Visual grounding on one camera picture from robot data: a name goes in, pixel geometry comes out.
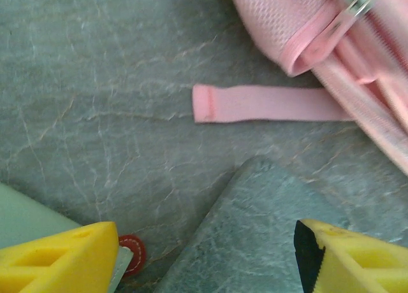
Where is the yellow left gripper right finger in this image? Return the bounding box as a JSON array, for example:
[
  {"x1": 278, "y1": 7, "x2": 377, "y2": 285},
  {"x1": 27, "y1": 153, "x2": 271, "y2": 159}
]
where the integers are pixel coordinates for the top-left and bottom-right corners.
[{"x1": 294, "y1": 218, "x2": 408, "y2": 293}]

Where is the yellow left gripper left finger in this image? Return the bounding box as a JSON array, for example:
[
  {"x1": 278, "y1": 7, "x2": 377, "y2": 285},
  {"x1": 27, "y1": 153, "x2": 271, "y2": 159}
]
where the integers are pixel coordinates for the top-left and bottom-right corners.
[{"x1": 0, "y1": 221, "x2": 120, "y2": 293}]

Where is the pale green notebook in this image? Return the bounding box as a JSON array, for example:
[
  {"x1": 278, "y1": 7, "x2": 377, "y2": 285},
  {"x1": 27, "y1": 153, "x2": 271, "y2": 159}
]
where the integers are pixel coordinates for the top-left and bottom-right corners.
[{"x1": 0, "y1": 182, "x2": 135, "y2": 293}]

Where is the red wallet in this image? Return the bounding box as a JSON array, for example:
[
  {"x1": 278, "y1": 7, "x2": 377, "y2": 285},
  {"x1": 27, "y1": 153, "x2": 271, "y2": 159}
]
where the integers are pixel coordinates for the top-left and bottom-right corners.
[{"x1": 117, "y1": 233, "x2": 148, "y2": 278}]

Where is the pink school backpack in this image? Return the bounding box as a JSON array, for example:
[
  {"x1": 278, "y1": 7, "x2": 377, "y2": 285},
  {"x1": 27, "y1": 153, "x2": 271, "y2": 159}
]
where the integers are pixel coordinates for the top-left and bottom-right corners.
[{"x1": 192, "y1": 0, "x2": 408, "y2": 176}]

